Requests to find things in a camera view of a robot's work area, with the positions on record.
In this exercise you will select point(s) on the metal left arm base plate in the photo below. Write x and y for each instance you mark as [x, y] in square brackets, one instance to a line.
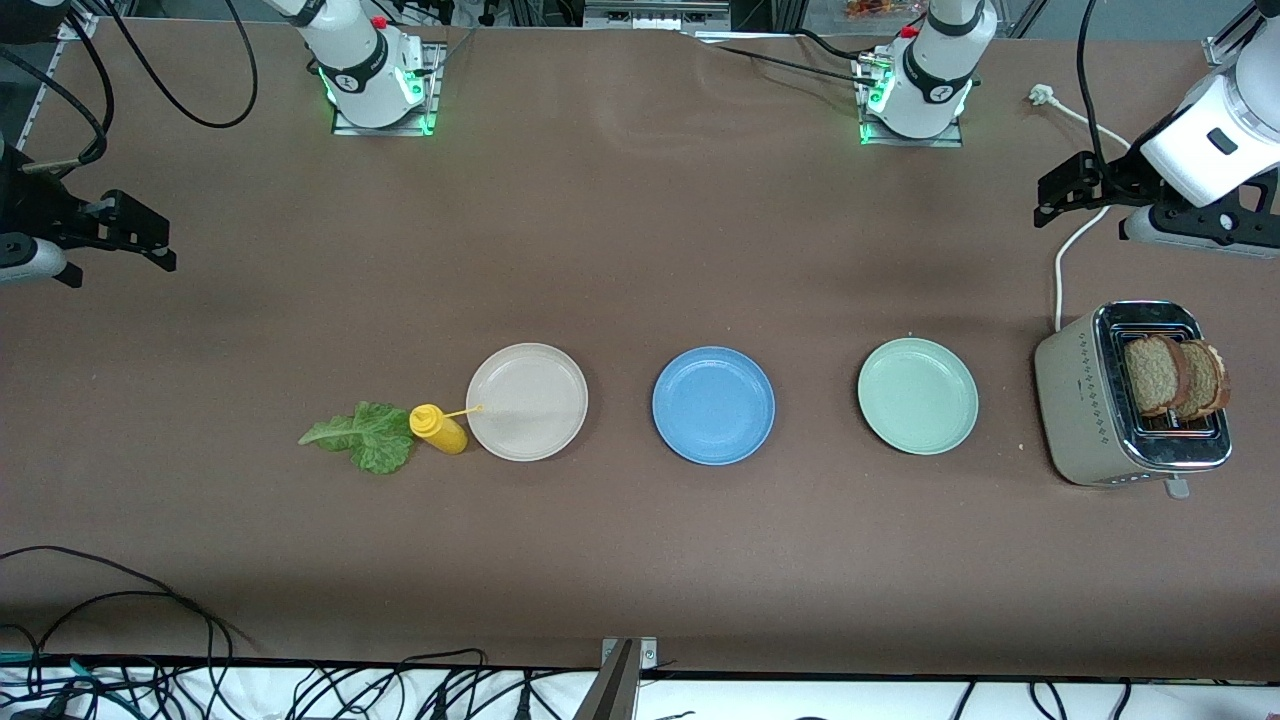
[910, 143]

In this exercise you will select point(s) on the orange patterned packet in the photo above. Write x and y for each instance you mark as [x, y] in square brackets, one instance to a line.
[875, 8]

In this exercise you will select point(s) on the yellow squeeze bottle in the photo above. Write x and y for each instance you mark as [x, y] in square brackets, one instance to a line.
[440, 430]

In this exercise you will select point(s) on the dark metal mount post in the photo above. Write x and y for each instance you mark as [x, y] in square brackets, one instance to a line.
[610, 695]

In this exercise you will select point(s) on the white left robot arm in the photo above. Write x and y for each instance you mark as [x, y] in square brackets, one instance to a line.
[930, 85]

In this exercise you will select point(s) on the green lettuce leaf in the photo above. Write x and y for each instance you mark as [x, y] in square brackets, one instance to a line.
[370, 440]

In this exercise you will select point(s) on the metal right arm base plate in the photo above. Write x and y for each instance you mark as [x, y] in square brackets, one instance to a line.
[385, 131]

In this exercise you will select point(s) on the brown bread slice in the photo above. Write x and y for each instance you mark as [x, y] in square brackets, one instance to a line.
[1208, 380]
[1150, 375]

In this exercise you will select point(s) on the light green round plate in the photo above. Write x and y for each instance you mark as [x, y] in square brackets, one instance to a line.
[918, 397]

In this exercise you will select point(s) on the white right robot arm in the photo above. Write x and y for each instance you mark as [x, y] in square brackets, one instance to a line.
[360, 75]

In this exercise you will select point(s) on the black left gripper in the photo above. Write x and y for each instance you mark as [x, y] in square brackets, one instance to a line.
[1122, 180]

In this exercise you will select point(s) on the beige chrome toaster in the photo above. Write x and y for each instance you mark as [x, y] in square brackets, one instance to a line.
[1080, 400]

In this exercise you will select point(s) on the silver metal bracket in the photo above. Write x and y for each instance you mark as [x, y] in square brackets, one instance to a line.
[648, 652]

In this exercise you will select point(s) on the beige round plate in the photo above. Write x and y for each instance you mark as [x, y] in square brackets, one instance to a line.
[530, 420]

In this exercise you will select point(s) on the blue round plate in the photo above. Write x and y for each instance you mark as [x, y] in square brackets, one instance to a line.
[713, 405]

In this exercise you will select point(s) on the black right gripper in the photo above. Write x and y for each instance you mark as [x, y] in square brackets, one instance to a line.
[38, 203]

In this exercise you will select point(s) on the aluminium frame profile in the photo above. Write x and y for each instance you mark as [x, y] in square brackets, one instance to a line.
[655, 15]

